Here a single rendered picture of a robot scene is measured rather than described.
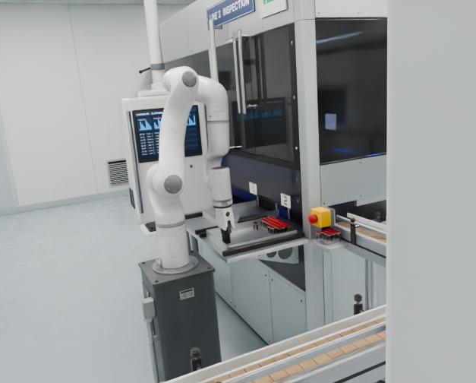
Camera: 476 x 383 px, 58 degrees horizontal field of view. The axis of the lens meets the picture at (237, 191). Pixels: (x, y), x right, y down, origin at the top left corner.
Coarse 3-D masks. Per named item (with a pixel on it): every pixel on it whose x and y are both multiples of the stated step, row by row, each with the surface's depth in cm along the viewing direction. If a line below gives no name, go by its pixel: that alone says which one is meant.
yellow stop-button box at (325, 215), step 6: (312, 210) 184; (318, 210) 180; (324, 210) 180; (330, 210) 181; (318, 216) 180; (324, 216) 180; (330, 216) 182; (318, 222) 181; (324, 222) 181; (330, 222) 182
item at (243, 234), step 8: (240, 224) 211; (248, 224) 213; (208, 232) 201; (216, 232) 206; (232, 232) 208; (240, 232) 207; (248, 232) 206; (256, 232) 206; (264, 232) 205; (288, 232) 193; (296, 232) 194; (216, 240) 192; (232, 240) 197; (240, 240) 196; (248, 240) 195; (256, 240) 186; (264, 240) 188; (224, 248) 185
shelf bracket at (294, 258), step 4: (296, 248) 202; (276, 252) 198; (292, 252) 202; (296, 252) 203; (256, 256) 193; (260, 256) 194; (264, 256) 195; (276, 256) 198; (292, 256) 202; (296, 256) 203; (268, 260) 197; (272, 260) 197; (276, 260) 199; (280, 260) 199; (284, 260) 200; (288, 260) 202; (292, 260) 202; (296, 260) 203
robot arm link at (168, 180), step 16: (176, 80) 156; (192, 80) 156; (176, 96) 158; (192, 96) 159; (176, 112) 162; (160, 128) 166; (176, 128) 163; (160, 144) 164; (176, 144) 164; (160, 160) 162; (176, 160) 163; (160, 176) 160; (176, 176) 161; (160, 192) 162; (176, 192) 162
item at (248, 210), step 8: (256, 200) 251; (232, 208) 246; (240, 208) 248; (248, 208) 247; (256, 208) 246; (208, 216) 230; (240, 216) 233; (248, 216) 222; (256, 216) 224; (272, 216) 228; (216, 224) 221
